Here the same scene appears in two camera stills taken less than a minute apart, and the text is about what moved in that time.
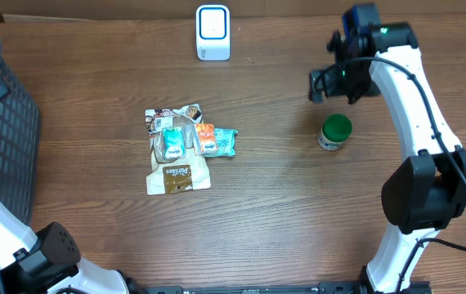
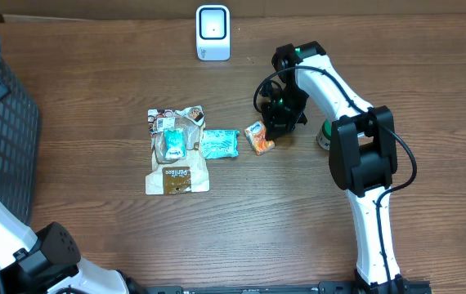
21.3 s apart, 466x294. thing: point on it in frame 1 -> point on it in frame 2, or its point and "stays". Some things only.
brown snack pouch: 184,173 stays
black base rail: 324,287 stays
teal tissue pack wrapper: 226,140 stays
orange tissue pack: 205,139 -> 257,133
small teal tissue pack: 174,144 stays
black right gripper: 333,89 -> 280,124
